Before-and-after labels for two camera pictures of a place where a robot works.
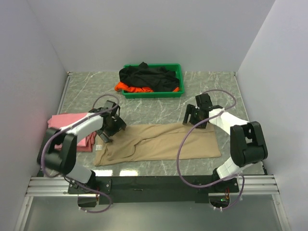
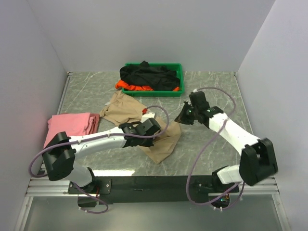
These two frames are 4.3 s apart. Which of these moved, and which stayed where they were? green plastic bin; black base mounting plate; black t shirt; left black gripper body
Moved: left black gripper body
Stayed: green plastic bin; black t shirt; black base mounting plate
